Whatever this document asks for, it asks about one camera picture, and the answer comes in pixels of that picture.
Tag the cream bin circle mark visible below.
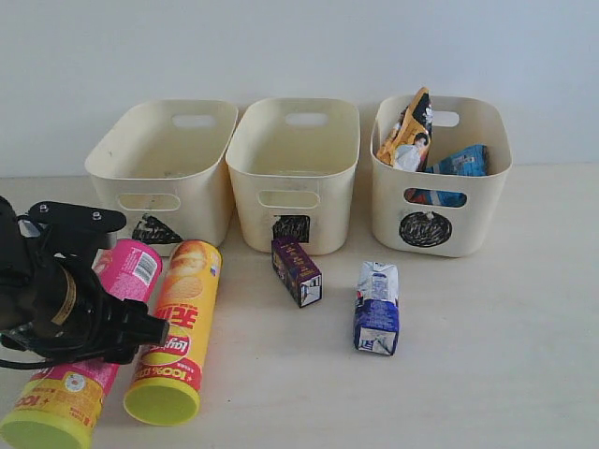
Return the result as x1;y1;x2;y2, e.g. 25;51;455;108
372;95;512;257

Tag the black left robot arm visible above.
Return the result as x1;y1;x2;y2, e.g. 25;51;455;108
1;199;169;370

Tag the orange snack bag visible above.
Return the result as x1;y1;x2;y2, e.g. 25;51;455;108
375;87;433;172

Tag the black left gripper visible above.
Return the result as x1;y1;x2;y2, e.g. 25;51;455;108
13;200;169;365

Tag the yellow chips can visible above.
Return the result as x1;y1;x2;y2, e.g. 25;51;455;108
124;240;222;426

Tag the cream bin square mark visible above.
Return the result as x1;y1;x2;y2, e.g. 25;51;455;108
226;98;360;255

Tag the blue white milk carton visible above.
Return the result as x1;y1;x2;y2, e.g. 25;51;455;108
353;261;401;356

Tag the purple drink carton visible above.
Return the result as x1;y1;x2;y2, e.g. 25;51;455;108
271;237;323;308

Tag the pink chips can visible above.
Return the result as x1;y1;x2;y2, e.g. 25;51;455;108
1;239;162;448

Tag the cream bin triangle mark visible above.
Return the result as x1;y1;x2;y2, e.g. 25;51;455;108
85;99;239;256

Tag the blue snack bag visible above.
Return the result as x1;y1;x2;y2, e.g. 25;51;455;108
404;144;489;208

